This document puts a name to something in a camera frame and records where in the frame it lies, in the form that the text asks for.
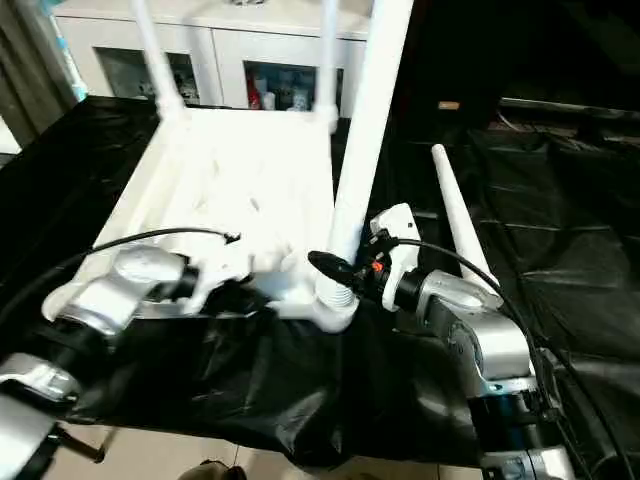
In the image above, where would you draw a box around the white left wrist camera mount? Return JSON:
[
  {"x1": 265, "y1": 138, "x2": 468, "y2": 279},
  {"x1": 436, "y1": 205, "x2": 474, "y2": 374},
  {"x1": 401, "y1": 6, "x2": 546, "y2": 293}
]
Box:
[{"x1": 186, "y1": 233, "x2": 262, "y2": 315}]

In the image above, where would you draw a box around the grey curtain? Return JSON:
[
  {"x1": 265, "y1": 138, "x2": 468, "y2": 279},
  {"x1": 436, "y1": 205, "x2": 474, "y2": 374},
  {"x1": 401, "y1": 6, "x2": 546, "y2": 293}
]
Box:
[{"x1": 0, "y1": 0, "x2": 77, "y2": 152}]

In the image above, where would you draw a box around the black furniture unit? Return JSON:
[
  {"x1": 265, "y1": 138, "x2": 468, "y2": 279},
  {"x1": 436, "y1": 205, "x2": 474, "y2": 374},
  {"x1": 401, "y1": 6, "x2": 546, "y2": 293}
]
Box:
[{"x1": 394, "y1": 0, "x2": 640, "y2": 132}]

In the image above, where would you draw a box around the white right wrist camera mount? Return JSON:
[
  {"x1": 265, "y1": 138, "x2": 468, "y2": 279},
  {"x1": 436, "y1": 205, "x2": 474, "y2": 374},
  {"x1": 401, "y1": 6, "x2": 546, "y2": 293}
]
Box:
[{"x1": 367, "y1": 201, "x2": 422, "y2": 312}]

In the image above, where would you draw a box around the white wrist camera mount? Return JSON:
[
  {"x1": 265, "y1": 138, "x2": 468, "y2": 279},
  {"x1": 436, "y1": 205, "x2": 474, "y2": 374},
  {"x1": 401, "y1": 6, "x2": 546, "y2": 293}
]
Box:
[
  {"x1": 186, "y1": 233, "x2": 262, "y2": 315},
  {"x1": 367, "y1": 201, "x2": 422, "y2": 312}
]

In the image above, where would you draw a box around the white plastic table leg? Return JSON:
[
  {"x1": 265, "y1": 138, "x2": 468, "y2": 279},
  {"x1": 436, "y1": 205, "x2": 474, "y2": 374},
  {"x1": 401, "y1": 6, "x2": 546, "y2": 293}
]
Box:
[
  {"x1": 130, "y1": 0, "x2": 190, "y2": 122},
  {"x1": 430, "y1": 142, "x2": 502, "y2": 302},
  {"x1": 312, "y1": 0, "x2": 345, "y2": 127},
  {"x1": 315, "y1": 0, "x2": 416, "y2": 307}
]

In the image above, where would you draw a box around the light blue frame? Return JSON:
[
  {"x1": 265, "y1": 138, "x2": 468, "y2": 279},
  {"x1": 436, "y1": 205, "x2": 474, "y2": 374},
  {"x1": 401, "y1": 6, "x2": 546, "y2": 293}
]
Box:
[{"x1": 51, "y1": 18, "x2": 87, "y2": 102}]

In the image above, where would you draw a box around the white glass-door cabinet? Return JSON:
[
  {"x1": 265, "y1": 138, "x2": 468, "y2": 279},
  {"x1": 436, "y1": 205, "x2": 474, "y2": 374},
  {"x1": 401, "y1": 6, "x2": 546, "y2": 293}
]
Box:
[{"x1": 52, "y1": 0, "x2": 382, "y2": 115}]

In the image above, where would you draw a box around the black work mat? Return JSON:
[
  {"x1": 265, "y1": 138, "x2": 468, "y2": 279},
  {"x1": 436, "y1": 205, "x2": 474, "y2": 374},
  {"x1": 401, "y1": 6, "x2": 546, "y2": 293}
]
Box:
[{"x1": 0, "y1": 94, "x2": 640, "y2": 474}]

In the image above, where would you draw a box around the white plastic table top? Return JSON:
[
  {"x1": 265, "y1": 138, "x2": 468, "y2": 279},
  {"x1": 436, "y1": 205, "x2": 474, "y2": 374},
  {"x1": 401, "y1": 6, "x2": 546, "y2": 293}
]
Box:
[{"x1": 42, "y1": 102, "x2": 362, "y2": 335}]

